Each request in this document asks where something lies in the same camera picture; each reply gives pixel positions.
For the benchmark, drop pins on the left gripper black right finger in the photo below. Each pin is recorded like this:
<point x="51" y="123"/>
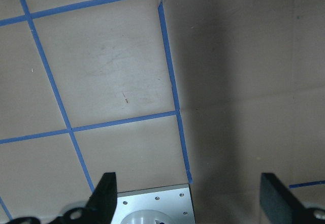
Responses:
<point x="281" y="206"/>

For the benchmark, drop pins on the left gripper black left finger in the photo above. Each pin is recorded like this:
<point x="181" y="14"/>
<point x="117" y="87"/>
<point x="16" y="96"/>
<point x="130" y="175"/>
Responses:
<point x="100" y="207"/>

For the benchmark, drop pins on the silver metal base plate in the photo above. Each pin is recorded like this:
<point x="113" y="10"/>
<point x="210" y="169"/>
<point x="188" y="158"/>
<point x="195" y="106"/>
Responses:
<point x="168" y="204"/>

